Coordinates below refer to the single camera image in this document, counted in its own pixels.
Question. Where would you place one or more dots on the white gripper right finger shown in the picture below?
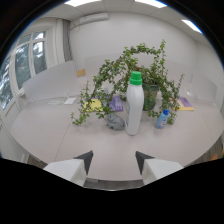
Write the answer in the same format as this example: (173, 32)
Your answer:
(153, 168)

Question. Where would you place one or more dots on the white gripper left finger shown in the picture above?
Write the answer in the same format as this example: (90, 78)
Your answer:
(71, 168)

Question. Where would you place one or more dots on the small blue bottle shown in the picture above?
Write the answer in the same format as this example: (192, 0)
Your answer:
(162, 119)

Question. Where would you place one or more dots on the white bottle green cap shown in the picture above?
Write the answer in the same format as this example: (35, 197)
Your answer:
(134, 103)

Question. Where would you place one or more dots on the grey plush toy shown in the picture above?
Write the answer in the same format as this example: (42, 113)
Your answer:
(115, 122)

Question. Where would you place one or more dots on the white paper sheet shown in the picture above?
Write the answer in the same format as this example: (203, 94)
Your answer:
(70, 101)

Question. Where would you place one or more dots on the dark green plant pot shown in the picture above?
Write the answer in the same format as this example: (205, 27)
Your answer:
(150, 96)

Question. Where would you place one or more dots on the purple box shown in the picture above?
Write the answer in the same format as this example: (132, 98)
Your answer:
(116, 103)

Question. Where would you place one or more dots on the white desk partition panel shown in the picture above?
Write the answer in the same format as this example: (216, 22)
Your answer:
(50, 81)

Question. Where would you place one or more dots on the brown cardboard piece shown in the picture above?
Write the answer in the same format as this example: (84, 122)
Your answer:
(81, 72)

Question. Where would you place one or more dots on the clear desk partition panel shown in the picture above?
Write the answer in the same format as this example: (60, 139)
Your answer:
(208, 87)

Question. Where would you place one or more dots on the green leafy potted plant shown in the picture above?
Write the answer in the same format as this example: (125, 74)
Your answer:
(116, 71)

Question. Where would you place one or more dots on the grey curtain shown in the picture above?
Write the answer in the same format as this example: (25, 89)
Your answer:
(67, 40)

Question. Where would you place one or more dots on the window with white frame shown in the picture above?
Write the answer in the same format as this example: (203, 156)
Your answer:
(20, 66)

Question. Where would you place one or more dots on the wall air conditioner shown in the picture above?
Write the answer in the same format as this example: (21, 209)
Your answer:
(93, 19)

